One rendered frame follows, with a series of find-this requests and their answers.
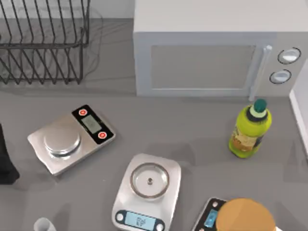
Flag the white scale with glass pan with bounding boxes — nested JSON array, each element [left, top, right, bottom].
[[111, 154, 181, 231]]

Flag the steel scale with red buttons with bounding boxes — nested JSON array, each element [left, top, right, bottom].
[[27, 104, 116, 176]]

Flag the green bottle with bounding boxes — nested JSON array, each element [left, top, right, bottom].
[[228, 99, 272, 159]]

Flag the pale microwave oven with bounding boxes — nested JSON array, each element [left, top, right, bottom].
[[132, 0, 308, 98]]

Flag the black scale with blue display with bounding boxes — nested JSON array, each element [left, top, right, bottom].
[[191, 197, 228, 231]]

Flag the small microwave knob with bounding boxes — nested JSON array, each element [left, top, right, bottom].
[[269, 69, 292, 85]]

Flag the large microwave knob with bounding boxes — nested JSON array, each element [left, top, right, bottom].
[[277, 47, 302, 64]]

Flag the grey cup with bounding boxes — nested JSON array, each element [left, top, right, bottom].
[[33, 217, 56, 231]]

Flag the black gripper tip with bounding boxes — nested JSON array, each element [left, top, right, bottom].
[[0, 124, 20, 185]]

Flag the microwave door handle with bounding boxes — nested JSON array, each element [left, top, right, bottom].
[[248, 45, 273, 102]]

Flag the dark wire dish rack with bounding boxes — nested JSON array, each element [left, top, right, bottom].
[[0, 0, 91, 85]]

